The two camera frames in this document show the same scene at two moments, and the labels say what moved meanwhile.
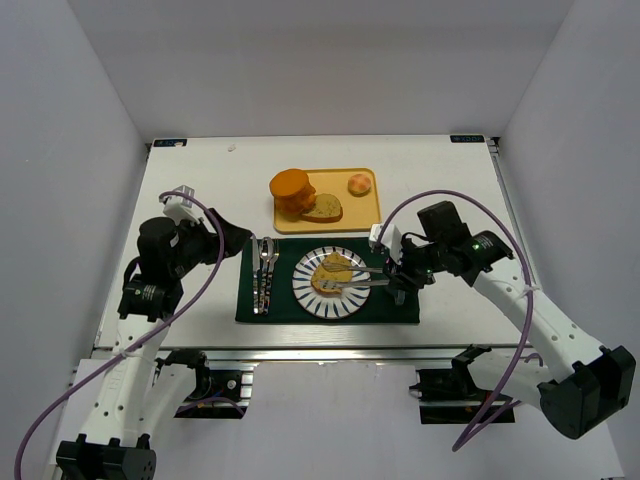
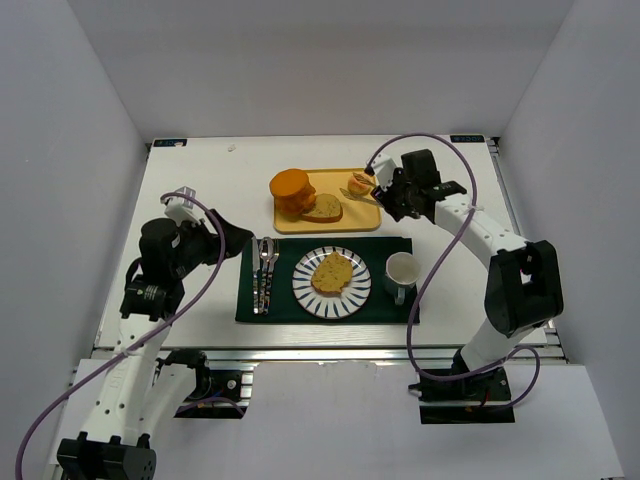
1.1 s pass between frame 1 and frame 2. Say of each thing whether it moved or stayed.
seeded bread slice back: stayed
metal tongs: moved
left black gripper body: stayed
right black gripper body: moved
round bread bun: stayed
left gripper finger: stayed
